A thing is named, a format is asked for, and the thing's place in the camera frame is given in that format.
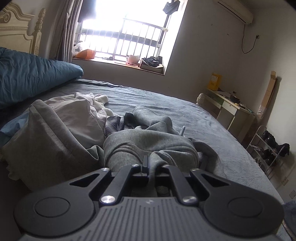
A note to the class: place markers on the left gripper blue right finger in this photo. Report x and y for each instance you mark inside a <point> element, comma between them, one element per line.
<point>182,190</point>

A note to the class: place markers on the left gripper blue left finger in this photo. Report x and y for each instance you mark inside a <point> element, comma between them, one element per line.
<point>134,174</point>

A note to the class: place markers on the grey sweatshirt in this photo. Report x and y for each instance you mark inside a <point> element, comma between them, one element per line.
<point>62,141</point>

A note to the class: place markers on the dark clothes on sill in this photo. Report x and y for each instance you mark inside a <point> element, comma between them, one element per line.
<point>153,61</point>

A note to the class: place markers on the grey bed sheet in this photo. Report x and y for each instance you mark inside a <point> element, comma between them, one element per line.
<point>235,164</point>

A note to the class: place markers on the black white plaid shirt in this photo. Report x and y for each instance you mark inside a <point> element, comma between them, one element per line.
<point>118,123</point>

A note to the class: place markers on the white cream garment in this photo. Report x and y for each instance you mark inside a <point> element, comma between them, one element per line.
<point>92,101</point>

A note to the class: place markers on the metal shoe rack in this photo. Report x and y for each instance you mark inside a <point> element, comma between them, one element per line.
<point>266,152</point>

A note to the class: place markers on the white desk with drawers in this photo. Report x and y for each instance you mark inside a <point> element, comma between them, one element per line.
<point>234,118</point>

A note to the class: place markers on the yellow box on desk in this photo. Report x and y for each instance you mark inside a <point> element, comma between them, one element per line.
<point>214,82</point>

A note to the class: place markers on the light blue garment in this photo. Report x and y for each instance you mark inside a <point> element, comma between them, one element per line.
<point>10,128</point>

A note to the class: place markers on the pink bowl on sill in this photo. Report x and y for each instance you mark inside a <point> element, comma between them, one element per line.
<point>132,60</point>

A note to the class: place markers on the orange bag on sill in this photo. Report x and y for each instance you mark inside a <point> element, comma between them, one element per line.
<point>87,54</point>

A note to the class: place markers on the teal blue duvet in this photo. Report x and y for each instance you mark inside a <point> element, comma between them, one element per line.
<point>25,75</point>

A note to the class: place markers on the cream carved headboard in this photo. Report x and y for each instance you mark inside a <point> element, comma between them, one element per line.
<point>14,26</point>

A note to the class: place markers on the hanging dark garment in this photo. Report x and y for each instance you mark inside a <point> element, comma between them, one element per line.
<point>171,7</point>

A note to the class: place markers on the grey window curtain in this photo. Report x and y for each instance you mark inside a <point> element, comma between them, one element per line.
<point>65,27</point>

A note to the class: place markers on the white air conditioner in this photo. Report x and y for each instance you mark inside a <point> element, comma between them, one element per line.
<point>237,9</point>

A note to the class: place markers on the cardboard sheet against wall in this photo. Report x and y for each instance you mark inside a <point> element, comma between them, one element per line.
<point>268,94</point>

